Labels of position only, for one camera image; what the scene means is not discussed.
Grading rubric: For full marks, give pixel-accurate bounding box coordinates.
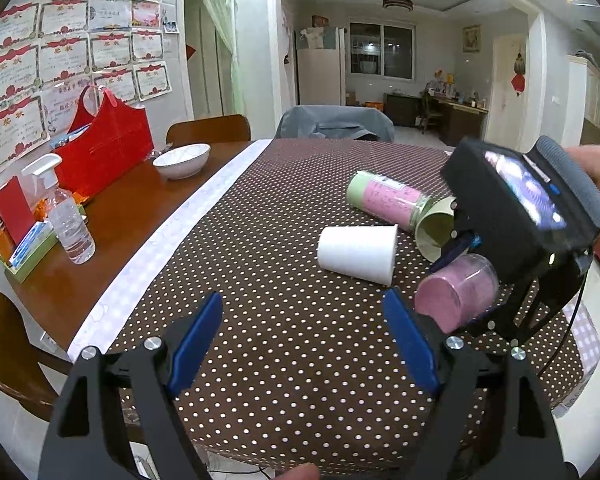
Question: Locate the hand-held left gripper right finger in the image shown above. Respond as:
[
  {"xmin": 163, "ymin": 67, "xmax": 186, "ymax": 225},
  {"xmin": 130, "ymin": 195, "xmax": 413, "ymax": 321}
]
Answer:
[{"xmin": 381, "ymin": 287, "xmax": 581, "ymax": 480}]

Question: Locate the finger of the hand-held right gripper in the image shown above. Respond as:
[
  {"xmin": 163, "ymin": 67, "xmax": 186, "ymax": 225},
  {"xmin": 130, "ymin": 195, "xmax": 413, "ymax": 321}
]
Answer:
[
  {"xmin": 431, "ymin": 231, "xmax": 482, "ymax": 273},
  {"xmin": 459, "ymin": 255, "xmax": 589, "ymax": 349}
]

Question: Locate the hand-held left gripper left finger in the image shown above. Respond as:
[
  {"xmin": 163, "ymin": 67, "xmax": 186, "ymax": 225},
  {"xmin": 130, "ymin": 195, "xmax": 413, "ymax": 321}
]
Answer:
[{"xmin": 39, "ymin": 291, "xmax": 226, "ymax": 480}]

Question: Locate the green paper cup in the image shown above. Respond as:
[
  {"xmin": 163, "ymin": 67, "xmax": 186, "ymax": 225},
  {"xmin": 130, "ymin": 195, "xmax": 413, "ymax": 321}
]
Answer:
[{"xmin": 414, "ymin": 196, "xmax": 462, "ymax": 264}]

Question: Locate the pink and green printed cup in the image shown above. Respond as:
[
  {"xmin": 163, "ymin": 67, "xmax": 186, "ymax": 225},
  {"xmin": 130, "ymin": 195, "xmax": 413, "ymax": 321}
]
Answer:
[{"xmin": 346, "ymin": 170, "xmax": 433, "ymax": 234}]

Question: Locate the white paper cup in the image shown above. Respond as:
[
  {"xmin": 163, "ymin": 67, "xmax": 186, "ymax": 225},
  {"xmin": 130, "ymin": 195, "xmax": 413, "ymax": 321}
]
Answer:
[{"xmin": 317, "ymin": 224, "xmax": 399, "ymax": 286}]

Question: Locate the person's left hand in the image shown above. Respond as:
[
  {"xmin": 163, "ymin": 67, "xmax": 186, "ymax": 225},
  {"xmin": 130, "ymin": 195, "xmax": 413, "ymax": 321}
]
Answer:
[{"xmin": 274, "ymin": 462, "xmax": 322, "ymax": 480}]

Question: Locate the pink checkered cloth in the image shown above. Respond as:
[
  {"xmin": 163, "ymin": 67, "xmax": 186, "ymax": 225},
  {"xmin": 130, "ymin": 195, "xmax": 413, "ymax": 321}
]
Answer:
[{"xmin": 550, "ymin": 299, "xmax": 600, "ymax": 417}]

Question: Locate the brown polka dot tablecloth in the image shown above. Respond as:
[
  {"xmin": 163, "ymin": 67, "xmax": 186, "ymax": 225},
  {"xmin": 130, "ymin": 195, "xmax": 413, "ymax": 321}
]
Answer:
[{"xmin": 67, "ymin": 137, "xmax": 600, "ymax": 472}]

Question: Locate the dark wooden desk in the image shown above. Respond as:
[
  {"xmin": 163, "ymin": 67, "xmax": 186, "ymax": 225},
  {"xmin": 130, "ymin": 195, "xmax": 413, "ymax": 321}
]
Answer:
[{"xmin": 384, "ymin": 91, "xmax": 490, "ymax": 146}]

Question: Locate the white door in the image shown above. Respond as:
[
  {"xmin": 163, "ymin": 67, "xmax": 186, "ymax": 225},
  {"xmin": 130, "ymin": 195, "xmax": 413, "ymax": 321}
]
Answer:
[{"xmin": 490, "ymin": 34, "xmax": 529, "ymax": 147}]

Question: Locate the dark desk chair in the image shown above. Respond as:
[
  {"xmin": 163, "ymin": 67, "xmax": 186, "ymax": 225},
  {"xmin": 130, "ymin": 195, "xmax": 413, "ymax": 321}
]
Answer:
[{"xmin": 417, "ymin": 91, "xmax": 444, "ymax": 135}]

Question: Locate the red hanging ornament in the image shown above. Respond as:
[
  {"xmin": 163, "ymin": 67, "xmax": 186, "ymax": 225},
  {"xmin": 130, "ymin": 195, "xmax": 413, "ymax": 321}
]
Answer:
[{"xmin": 510, "ymin": 45, "xmax": 529, "ymax": 97}]

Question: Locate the white cabinet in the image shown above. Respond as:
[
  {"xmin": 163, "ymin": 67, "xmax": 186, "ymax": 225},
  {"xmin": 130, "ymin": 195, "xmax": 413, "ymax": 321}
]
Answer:
[{"xmin": 567, "ymin": 51, "xmax": 600, "ymax": 132}]

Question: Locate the clear spray bottle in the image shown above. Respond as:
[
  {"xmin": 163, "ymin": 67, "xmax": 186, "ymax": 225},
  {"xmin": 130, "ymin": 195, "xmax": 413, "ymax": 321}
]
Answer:
[{"xmin": 21, "ymin": 154, "xmax": 97, "ymax": 265}]

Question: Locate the grey covered chair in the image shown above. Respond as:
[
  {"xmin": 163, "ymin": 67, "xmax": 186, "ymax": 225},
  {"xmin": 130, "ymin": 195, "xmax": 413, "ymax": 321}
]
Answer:
[{"xmin": 274, "ymin": 105, "xmax": 396, "ymax": 144}]

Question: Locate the green tray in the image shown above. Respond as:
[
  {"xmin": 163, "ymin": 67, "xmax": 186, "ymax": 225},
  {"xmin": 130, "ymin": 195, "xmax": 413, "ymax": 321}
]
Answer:
[{"xmin": 0, "ymin": 202, "xmax": 89, "ymax": 283}]

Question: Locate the wooden chair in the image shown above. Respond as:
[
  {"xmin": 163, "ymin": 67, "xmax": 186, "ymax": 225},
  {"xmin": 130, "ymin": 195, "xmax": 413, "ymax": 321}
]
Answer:
[
  {"xmin": 166, "ymin": 114, "xmax": 252, "ymax": 145},
  {"xmin": 0, "ymin": 284, "xmax": 74, "ymax": 423}
]

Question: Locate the white bowl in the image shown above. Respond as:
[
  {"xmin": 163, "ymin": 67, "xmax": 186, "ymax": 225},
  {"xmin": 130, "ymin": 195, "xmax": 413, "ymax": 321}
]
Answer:
[{"xmin": 152, "ymin": 143, "xmax": 212, "ymax": 181}]

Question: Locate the blue and white tissue packet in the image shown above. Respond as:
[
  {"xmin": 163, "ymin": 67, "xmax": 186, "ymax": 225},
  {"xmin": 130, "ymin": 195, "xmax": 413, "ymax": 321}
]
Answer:
[{"xmin": 9, "ymin": 221, "xmax": 58, "ymax": 267}]

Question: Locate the window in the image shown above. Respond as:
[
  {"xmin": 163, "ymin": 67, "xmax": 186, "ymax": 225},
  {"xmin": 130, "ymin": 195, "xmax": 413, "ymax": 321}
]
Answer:
[{"xmin": 349, "ymin": 22, "xmax": 415, "ymax": 80}]

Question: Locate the red bag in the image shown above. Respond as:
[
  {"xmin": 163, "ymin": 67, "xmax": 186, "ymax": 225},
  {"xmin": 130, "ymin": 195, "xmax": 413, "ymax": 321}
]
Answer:
[{"xmin": 52, "ymin": 86, "xmax": 155, "ymax": 199}]

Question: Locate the orange packet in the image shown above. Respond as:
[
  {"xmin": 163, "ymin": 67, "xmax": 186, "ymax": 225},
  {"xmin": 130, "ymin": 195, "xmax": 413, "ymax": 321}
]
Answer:
[{"xmin": 0, "ymin": 222, "xmax": 15, "ymax": 264}]

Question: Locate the red envelope box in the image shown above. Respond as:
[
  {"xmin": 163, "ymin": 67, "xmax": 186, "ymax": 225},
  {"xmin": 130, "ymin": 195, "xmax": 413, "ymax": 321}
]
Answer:
[{"xmin": 0, "ymin": 176, "xmax": 37, "ymax": 247}]

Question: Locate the white bag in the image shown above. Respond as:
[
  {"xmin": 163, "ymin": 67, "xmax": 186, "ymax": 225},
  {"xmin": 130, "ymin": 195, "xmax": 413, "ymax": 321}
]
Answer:
[{"xmin": 300, "ymin": 26, "xmax": 327, "ymax": 50}]

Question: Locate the green curtain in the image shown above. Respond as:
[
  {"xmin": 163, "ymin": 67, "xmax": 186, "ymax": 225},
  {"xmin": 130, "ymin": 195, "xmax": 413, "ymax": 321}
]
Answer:
[{"xmin": 185, "ymin": 0, "xmax": 245, "ymax": 117}]

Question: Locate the black cable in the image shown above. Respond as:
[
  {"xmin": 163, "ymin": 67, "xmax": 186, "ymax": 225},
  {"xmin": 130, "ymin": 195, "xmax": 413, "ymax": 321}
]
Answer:
[{"xmin": 535, "ymin": 259, "xmax": 594, "ymax": 377}]

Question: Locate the group of wall certificates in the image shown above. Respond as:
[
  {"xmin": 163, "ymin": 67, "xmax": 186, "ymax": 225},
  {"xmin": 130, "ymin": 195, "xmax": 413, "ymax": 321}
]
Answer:
[{"xmin": 0, "ymin": 0, "xmax": 174, "ymax": 173}]

